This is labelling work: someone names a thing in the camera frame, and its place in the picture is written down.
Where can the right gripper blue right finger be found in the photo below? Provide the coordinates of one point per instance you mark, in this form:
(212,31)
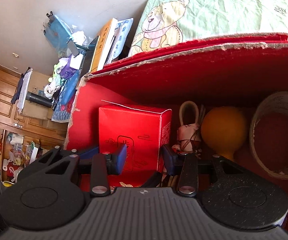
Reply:
(173,162)

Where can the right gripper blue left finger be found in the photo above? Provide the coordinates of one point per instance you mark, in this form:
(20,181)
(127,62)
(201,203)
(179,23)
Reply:
(115,161)

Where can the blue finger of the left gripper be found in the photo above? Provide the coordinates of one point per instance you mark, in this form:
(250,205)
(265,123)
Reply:
(88,153)

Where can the red gift carton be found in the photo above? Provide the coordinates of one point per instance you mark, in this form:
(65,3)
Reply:
(143,130)

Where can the orange wooden gourd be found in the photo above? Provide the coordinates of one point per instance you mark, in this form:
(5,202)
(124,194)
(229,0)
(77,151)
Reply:
(224,130)

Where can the wooden wardrobe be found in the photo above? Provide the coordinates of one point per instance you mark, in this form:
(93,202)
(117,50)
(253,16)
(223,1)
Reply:
(11,121)

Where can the red cardboard storage box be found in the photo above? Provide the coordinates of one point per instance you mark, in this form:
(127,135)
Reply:
(244,202)

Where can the orange yellow book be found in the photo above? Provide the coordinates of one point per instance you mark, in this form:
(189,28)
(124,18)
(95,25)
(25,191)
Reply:
(106,36)

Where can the light blue paper bag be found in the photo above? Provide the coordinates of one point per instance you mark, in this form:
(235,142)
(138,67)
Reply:
(57,33)

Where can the green bear print bedsheet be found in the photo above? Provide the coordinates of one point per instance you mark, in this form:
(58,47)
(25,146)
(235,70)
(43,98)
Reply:
(166,23)

